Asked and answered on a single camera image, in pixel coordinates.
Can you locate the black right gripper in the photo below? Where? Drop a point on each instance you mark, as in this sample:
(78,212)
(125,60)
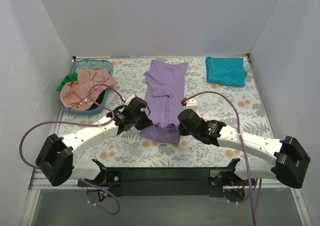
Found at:
(184,128)

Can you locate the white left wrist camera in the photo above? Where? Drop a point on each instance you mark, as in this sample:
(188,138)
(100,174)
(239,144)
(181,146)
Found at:
(127,100)

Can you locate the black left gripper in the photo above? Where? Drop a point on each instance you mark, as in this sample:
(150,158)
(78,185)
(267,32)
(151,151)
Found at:
(144,118)

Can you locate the folded teal t shirt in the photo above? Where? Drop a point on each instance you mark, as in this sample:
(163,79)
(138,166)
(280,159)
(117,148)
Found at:
(228,71)

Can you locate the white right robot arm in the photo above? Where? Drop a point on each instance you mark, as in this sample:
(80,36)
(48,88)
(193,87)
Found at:
(285,159)

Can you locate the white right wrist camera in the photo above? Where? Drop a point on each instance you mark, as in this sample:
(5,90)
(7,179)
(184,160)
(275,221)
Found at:
(189,104)

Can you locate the aluminium frame rail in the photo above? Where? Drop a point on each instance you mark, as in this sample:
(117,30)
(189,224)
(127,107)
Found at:
(39,181)

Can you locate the purple t shirt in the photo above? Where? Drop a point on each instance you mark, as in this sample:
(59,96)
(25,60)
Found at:
(165,90)

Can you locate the blue plastic basket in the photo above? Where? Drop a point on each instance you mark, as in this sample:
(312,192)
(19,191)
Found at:
(95,64)

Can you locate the floral table mat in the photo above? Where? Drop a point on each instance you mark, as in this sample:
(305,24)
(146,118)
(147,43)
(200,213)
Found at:
(235,106)

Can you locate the green t shirt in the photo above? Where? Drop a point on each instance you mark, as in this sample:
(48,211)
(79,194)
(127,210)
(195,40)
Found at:
(71,77)

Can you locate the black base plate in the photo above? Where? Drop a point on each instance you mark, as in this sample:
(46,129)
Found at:
(167,181)

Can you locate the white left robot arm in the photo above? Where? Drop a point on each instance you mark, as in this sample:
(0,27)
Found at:
(56,159)

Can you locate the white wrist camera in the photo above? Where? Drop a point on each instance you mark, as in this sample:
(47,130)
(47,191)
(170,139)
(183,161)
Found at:
(127,100)
(189,104)

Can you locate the pink t shirt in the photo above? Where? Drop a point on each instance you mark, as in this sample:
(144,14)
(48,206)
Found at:
(79,95)

